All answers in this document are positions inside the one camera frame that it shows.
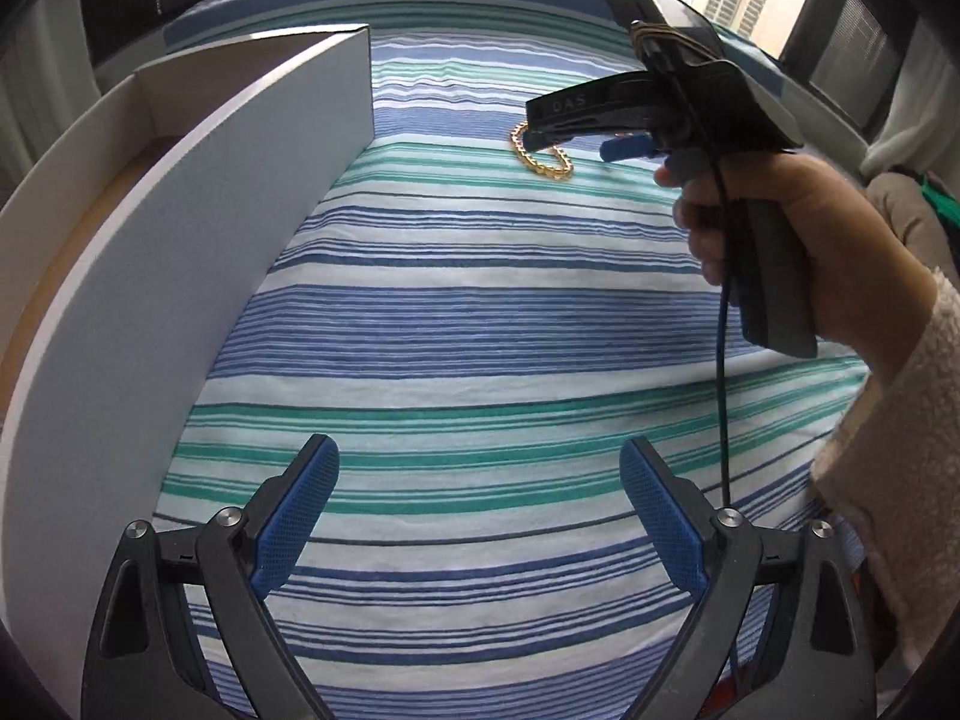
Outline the person's right hand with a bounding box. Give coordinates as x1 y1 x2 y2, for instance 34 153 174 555
654 154 940 385

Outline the blue green striped bedsheet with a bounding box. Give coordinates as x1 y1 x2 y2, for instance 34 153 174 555
154 0 901 720

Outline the dark mesh window screen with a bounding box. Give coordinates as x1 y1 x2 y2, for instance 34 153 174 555
780 0 922 140

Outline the pale sheer curtain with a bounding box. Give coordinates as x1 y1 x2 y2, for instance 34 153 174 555
0 0 106 192

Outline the person's beige trouser leg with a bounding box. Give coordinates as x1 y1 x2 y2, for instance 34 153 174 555
868 171 960 280

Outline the person's right forearm fleece sleeve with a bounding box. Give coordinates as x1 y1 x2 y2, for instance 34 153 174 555
810 268 960 685

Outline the white curtain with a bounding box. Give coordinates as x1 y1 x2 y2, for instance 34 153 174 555
859 11 960 182

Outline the gold chain bracelet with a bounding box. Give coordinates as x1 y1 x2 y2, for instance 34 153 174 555
510 120 576 182

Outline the white cardboard box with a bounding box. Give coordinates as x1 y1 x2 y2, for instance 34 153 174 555
0 24 374 720

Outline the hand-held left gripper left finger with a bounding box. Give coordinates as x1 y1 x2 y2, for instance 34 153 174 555
81 433 340 720

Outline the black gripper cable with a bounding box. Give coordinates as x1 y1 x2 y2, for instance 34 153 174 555
714 157 742 512

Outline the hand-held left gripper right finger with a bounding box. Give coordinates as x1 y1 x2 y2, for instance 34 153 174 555
619 436 878 720

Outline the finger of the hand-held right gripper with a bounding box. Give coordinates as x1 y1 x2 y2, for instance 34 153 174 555
521 71 662 152
598 133 664 164

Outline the orange object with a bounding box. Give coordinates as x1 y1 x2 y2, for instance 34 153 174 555
705 679 752 720

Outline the green cloth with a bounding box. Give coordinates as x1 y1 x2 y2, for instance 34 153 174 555
919 176 960 227

